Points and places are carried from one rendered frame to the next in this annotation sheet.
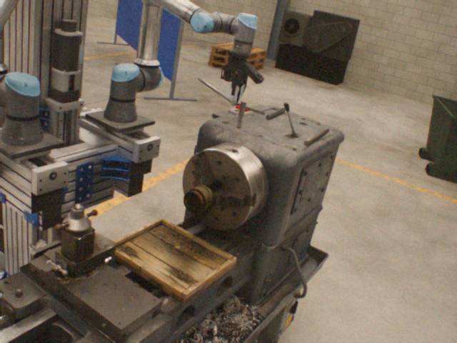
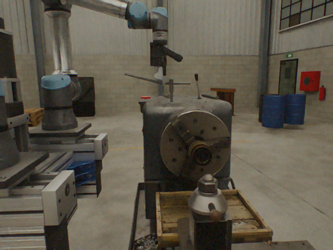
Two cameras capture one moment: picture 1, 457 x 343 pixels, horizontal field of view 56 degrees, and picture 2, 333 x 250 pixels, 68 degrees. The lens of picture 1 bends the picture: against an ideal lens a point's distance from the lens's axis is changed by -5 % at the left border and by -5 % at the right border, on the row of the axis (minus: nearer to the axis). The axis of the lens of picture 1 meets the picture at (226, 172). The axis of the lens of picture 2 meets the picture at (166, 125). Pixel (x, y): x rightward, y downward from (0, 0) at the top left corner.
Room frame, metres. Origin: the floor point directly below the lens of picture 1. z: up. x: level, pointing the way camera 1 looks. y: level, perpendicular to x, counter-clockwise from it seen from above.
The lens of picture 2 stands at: (0.71, 0.70, 1.37)
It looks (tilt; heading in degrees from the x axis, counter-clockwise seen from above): 10 degrees down; 327
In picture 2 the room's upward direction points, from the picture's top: 1 degrees counter-clockwise
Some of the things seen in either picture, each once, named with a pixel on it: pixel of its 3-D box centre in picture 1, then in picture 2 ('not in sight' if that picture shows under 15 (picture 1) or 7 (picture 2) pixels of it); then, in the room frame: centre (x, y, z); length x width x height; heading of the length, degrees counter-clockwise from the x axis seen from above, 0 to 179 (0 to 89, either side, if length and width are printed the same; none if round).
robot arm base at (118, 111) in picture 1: (121, 106); (59, 116); (1.89, 0.51, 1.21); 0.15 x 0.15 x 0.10
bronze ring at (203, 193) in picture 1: (199, 199); (200, 153); (1.43, 0.08, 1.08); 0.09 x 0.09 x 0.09; 61
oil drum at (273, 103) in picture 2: not in sight; (273, 111); (4.97, -5.69, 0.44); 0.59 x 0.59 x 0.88
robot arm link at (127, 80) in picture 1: (125, 80); (57, 90); (1.90, 0.51, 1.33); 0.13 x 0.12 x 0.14; 153
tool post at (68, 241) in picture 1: (78, 239); (208, 226); (1.05, 0.38, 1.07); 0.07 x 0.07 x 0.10; 61
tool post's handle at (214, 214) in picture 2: (62, 226); (213, 212); (1.01, 0.41, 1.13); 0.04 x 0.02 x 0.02; 151
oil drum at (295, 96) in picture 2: not in sight; (294, 108); (4.91, -6.63, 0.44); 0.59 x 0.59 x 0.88
